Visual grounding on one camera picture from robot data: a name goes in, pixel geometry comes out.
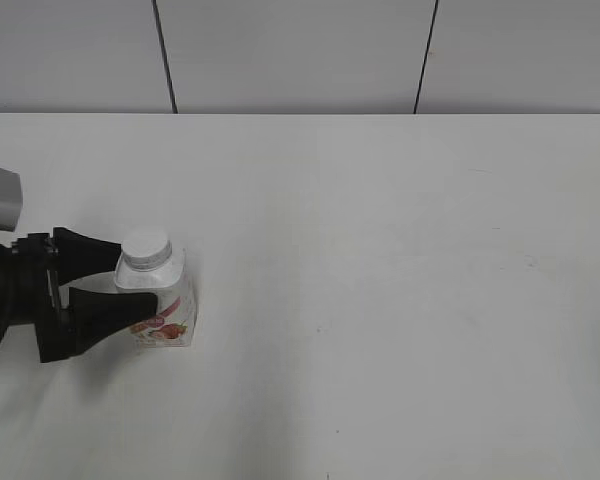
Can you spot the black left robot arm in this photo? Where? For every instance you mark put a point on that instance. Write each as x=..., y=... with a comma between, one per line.
x=8, y=292

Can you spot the white yili yogurt bottle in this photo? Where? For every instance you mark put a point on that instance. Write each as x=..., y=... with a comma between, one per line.
x=174, y=323

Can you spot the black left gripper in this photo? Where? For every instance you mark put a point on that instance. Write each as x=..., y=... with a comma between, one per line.
x=40, y=264

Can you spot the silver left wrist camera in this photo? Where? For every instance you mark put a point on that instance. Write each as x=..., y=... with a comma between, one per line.
x=11, y=200

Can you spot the white round bottle cap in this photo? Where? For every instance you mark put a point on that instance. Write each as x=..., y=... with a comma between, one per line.
x=146, y=248

